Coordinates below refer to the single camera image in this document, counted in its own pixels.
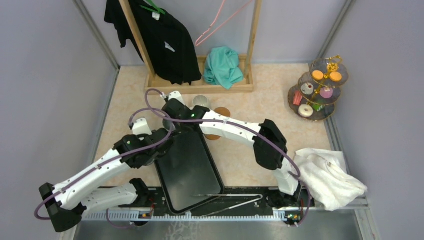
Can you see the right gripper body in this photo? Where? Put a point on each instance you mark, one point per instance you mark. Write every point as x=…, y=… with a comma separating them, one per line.
x=177, y=124

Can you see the wooden coaster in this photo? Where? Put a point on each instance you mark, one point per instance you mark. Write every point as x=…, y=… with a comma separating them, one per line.
x=212, y=137
x=223, y=111

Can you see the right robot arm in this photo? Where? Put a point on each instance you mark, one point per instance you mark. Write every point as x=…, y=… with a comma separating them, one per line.
x=266, y=139

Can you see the pink cupcake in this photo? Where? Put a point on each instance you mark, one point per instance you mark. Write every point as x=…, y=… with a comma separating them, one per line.
x=326, y=92

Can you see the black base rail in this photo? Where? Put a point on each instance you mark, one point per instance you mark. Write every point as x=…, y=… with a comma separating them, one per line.
x=273, y=199

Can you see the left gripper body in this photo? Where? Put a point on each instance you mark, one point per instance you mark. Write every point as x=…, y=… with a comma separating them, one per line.
x=154, y=158

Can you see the orange biscuit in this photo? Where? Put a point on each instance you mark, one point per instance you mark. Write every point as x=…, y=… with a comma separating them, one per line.
x=317, y=75

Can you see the red cake slice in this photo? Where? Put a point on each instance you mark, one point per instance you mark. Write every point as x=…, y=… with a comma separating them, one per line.
x=297, y=98

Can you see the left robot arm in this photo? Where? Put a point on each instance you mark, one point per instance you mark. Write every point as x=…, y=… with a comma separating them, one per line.
x=66, y=203

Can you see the three-tier glass stand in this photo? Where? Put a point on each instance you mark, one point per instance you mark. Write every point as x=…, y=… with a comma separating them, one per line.
x=325, y=65

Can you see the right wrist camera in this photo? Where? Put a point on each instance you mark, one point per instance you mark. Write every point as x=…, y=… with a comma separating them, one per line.
x=173, y=95

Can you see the wooden clothes rack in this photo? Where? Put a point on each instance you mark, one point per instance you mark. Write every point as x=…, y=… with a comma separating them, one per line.
x=153, y=80

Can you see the green cake slice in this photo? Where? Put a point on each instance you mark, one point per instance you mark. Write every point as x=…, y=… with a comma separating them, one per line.
x=318, y=107

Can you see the teal cloth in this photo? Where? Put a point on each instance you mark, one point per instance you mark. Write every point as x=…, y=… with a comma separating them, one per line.
x=221, y=67

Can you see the white speckled mug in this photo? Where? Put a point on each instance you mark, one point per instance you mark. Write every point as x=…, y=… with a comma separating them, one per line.
x=202, y=101

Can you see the black baking tray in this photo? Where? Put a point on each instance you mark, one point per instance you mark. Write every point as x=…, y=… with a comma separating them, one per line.
x=188, y=174

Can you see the black t-shirt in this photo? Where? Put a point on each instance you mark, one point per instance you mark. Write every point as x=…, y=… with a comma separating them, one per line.
x=169, y=45

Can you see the white towel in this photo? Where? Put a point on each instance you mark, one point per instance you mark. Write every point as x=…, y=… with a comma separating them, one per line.
x=324, y=173

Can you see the metal tongs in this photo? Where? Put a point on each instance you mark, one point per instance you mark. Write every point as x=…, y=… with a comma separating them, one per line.
x=227, y=202

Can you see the green hanger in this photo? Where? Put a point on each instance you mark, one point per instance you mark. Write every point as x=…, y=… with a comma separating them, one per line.
x=149, y=5

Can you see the white glazed donut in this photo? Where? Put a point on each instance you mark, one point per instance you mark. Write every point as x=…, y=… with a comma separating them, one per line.
x=305, y=111

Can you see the orange macaron on stand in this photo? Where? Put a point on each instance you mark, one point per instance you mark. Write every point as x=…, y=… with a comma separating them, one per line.
x=335, y=76

